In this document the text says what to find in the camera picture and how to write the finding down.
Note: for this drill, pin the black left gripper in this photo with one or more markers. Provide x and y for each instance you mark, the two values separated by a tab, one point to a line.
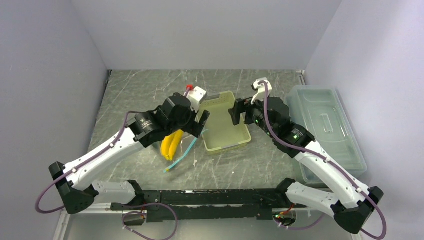
194	127

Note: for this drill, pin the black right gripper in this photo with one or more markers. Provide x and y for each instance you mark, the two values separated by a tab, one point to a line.
242	105

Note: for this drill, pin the pale yellow plastic basket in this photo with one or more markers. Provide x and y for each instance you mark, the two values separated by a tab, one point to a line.
219	132

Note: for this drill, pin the clear zip bag blue zipper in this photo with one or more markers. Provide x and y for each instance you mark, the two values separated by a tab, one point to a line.
186	144

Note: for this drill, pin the yellow banana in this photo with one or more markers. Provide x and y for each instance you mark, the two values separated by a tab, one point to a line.
169	145

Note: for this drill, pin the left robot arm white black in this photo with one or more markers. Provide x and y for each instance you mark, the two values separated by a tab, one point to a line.
77	182

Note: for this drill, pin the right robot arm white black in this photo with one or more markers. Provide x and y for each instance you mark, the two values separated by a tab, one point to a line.
351	203

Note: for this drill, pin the clear plastic lidded container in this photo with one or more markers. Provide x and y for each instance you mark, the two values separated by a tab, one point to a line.
319	110

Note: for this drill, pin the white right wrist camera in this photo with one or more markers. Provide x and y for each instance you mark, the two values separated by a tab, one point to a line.
263	89

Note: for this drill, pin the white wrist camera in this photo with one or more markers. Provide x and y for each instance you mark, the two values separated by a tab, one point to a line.
263	89
196	95

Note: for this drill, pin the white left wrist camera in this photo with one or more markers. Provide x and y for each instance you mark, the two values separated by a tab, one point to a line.
196	95

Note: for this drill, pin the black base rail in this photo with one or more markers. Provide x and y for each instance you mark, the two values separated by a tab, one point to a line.
166	205

